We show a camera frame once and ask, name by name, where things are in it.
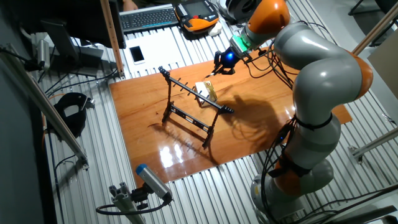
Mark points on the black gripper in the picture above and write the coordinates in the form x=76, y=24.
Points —
x=230, y=59

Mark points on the brown calligraphy brush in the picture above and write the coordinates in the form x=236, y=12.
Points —
x=210, y=75

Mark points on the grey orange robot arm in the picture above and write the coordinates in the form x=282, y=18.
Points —
x=323, y=77

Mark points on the black carved pen rack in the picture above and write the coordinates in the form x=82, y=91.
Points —
x=190, y=118

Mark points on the person hand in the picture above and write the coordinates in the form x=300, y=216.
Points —
x=130, y=4

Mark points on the gold white tissue pack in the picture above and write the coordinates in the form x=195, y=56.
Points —
x=210, y=91

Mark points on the white cloth lump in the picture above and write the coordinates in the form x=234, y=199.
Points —
x=215, y=29

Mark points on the orange black teach pendant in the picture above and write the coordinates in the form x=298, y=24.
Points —
x=196, y=15

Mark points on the black round device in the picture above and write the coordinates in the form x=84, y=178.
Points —
x=239, y=9

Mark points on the white smartphone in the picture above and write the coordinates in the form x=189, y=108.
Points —
x=136, y=54

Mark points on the black keyboard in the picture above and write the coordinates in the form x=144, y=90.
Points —
x=149, y=18

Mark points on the wooden board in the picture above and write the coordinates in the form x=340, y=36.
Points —
x=149, y=124

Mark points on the black monitor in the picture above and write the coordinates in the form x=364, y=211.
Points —
x=77, y=18

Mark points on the black monitor stand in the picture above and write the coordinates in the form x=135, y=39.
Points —
x=62, y=40

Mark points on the grey panel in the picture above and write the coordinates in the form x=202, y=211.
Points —
x=385, y=62

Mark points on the aluminium profile stub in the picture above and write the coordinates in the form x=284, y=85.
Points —
x=124, y=202

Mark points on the silver cylinder device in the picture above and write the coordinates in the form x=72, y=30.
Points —
x=43, y=53

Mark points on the black bar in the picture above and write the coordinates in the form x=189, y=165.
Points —
x=367, y=216

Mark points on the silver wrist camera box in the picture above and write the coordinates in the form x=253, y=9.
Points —
x=239, y=46

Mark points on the aluminium frame bar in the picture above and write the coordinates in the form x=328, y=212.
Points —
x=40, y=99
x=112, y=34
x=376, y=28
x=379, y=140

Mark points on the silver camera blue cap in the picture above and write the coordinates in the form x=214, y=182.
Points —
x=152, y=182

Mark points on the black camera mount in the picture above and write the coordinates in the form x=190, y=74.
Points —
x=140, y=196

